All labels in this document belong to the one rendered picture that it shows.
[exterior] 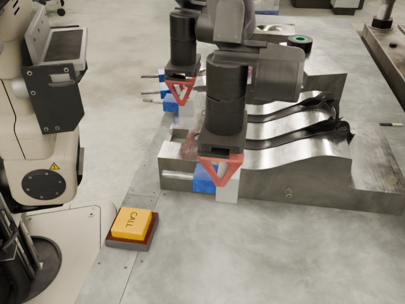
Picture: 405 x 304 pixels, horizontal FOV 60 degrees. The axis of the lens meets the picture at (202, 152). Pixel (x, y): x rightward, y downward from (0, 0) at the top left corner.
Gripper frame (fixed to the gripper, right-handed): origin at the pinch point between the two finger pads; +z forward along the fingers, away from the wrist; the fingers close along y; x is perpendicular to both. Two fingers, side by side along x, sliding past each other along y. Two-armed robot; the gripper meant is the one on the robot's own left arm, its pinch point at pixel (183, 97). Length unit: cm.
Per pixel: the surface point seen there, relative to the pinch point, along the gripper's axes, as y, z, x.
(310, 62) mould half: 30.7, 0.8, -32.6
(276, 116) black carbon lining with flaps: 0.6, 2.8, -22.5
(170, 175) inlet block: -29.6, -1.4, -3.9
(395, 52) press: 78, 12, -73
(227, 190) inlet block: -31.6, -1.6, -13.8
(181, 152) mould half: -16.7, 3.6, -2.9
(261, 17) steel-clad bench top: 113, 13, -17
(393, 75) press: 61, 15, -70
